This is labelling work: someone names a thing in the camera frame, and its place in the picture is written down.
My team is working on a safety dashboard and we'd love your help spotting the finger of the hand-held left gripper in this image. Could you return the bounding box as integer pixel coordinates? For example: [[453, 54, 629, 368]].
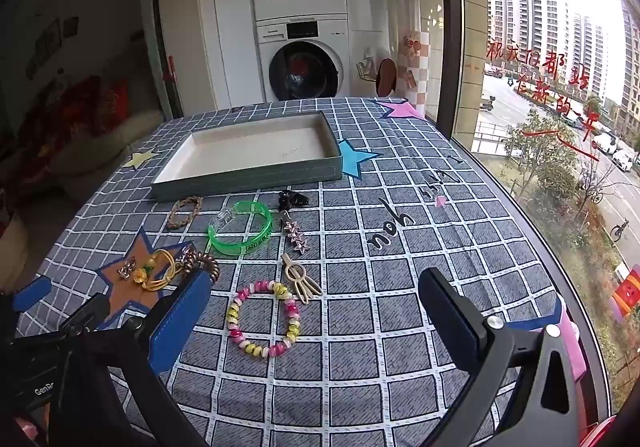
[[59, 293, 112, 336], [12, 275, 53, 314]]

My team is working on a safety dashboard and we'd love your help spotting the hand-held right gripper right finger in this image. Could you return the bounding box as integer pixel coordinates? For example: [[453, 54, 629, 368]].
[[418, 268, 582, 447]]

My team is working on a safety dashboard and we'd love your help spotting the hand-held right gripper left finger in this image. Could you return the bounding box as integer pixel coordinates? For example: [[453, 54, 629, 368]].
[[49, 268, 215, 447]]

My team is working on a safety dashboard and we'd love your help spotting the yellow cord hair tie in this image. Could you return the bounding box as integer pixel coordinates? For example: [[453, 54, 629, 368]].
[[132, 249, 189, 291]]

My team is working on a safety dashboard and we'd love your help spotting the colourful bead bracelet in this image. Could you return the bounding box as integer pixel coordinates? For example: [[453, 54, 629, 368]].
[[225, 279, 301, 361]]

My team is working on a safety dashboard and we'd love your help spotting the brown spiral hair tie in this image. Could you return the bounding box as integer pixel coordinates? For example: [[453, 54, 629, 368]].
[[183, 252, 220, 284]]

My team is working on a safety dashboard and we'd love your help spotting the brown braided bracelet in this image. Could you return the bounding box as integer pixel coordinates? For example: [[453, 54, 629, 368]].
[[166, 195, 204, 231]]

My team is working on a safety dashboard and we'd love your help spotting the green translucent bangle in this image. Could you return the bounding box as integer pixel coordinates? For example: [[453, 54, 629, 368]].
[[207, 200, 274, 258]]

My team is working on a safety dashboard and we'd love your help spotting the beige hair clip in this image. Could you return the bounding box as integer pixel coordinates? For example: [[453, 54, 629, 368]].
[[279, 253, 324, 303]]

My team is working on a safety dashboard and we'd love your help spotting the silver star hair clip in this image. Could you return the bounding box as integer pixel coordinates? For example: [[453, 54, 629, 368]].
[[279, 209, 312, 256]]

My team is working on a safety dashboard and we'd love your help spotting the grey-green cardboard tray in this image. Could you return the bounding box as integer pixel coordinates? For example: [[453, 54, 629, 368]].
[[150, 110, 344, 202]]

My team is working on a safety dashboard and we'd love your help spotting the checkered star-print tablecloth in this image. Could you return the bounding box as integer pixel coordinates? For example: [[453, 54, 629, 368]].
[[16, 97, 609, 447]]

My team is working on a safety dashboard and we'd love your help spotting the black claw hair clip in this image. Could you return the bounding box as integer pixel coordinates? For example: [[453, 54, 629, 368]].
[[278, 189, 310, 209]]

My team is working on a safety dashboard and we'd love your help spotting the cream sofa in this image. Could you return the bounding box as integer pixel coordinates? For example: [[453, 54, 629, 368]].
[[47, 77, 167, 188]]

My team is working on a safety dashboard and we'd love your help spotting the red cushion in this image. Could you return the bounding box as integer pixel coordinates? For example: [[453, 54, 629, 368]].
[[102, 77, 132, 115]]

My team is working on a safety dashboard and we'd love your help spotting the checkered paper bag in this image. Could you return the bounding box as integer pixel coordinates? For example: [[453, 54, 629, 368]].
[[399, 29, 432, 108]]

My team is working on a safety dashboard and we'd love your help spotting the brown oval brush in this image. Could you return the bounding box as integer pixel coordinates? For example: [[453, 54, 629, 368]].
[[375, 57, 398, 98]]

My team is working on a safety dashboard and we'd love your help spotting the white washing machine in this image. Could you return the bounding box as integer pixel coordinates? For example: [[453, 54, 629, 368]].
[[254, 16, 351, 104]]

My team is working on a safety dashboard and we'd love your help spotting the red-handled mop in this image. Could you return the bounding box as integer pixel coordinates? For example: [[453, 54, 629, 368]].
[[162, 54, 180, 120]]

